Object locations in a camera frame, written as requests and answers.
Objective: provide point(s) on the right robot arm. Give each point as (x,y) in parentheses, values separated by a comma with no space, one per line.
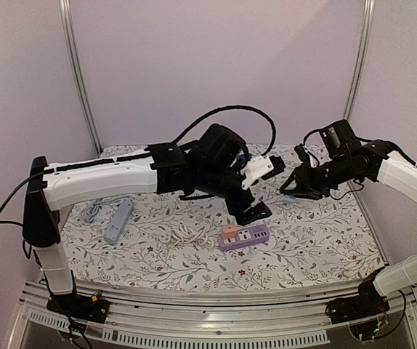
(392,215)

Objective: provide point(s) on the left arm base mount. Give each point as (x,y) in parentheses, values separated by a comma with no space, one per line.
(92,308)

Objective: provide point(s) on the purple power strip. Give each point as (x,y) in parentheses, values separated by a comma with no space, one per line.
(247,236)

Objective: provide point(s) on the left aluminium frame post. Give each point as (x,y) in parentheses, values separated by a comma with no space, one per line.
(78,77)

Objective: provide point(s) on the aluminium frame post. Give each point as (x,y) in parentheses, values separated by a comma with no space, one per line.
(78,77)
(362,50)

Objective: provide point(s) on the light blue power strip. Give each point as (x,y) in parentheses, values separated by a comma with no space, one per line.
(118,221)

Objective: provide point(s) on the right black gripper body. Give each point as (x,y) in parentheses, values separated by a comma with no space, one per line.
(309,180)

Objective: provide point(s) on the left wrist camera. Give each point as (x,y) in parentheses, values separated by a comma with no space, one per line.
(261,168)

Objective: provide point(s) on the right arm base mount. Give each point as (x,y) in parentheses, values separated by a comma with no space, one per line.
(367,302)

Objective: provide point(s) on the light blue plug adapter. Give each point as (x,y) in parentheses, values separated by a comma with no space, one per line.
(290,199)

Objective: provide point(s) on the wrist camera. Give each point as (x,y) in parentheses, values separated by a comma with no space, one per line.
(306,156)
(261,168)

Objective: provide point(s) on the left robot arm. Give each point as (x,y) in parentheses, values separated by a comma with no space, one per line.
(218,164)

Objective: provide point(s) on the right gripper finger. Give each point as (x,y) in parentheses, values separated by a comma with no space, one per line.
(292,185)
(309,195)

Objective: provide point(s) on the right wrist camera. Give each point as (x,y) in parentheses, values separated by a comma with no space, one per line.
(306,156)

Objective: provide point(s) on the floral patterned table mat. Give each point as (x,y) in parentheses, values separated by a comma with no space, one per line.
(311,243)

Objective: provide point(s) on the pink plug adapter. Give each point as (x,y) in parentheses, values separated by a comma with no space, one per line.
(229,232)

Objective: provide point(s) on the aluminium front rail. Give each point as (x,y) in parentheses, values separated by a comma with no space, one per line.
(278,318)

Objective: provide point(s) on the right aluminium frame post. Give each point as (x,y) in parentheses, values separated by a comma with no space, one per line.
(362,50)

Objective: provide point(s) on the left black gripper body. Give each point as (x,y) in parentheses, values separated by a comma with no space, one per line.
(237,207)

